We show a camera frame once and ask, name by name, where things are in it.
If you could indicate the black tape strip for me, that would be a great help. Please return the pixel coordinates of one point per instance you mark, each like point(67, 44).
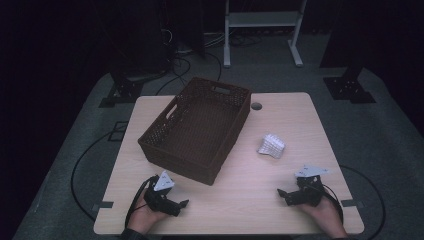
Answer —
point(105, 204)
point(351, 203)

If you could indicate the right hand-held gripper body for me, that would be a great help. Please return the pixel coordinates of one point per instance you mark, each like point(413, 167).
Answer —
point(308, 193)

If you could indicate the white knitted cloth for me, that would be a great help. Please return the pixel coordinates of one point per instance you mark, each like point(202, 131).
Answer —
point(271, 146)

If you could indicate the person's left hand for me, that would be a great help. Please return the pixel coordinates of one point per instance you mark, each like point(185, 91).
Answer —
point(143, 218)

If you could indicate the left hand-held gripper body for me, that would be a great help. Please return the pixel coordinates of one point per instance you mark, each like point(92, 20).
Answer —
point(158, 198)

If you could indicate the person's right hand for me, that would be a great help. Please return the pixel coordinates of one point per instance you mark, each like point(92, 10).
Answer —
point(328, 218)

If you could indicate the brown woven basket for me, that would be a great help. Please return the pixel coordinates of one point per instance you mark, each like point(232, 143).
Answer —
point(200, 133)

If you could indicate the grey round table grommet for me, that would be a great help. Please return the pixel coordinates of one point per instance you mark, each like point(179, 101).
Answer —
point(256, 106)

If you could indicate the black stand base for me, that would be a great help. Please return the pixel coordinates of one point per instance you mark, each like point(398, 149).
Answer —
point(348, 88)
point(123, 91)

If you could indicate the white metal stand frame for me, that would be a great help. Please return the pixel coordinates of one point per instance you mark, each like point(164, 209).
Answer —
point(263, 19)

